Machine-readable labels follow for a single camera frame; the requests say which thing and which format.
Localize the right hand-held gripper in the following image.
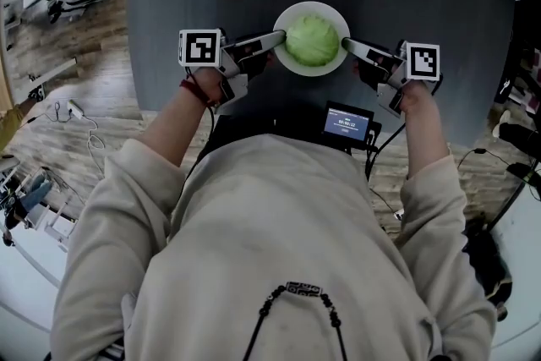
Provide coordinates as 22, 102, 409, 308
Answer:
341, 36, 441, 118

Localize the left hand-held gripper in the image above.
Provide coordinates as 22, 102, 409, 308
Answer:
178, 28, 287, 116

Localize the green cabbage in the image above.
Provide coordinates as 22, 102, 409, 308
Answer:
285, 14, 342, 67

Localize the white round plate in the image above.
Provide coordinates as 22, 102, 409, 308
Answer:
272, 1, 352, 78

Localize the person's right forearm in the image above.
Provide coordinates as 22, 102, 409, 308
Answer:
399, 79, 451, 183

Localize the person's left forearm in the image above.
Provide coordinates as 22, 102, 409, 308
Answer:
139, 65, 221, 178

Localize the black screen device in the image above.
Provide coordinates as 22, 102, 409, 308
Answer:
321, 100, 376, 149

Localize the black jacket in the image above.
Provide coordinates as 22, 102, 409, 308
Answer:
494, 33, 529, 105

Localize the purple checkered cloth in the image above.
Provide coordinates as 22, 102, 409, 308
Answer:
522, 48, 541, 107

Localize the beige sweatshirt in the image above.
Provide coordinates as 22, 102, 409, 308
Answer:
50, 134, 498, 361

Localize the black bag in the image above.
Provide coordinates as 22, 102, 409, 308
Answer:
462, 219, 515, 309

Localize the light wooden panel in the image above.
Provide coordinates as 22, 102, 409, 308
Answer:
0, 50, 16, 128

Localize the red bead bracelet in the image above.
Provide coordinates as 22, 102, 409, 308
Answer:
179, 78, 219, 107

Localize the black beaded necklace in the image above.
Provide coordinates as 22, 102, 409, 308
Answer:
243, 281, 350, 361

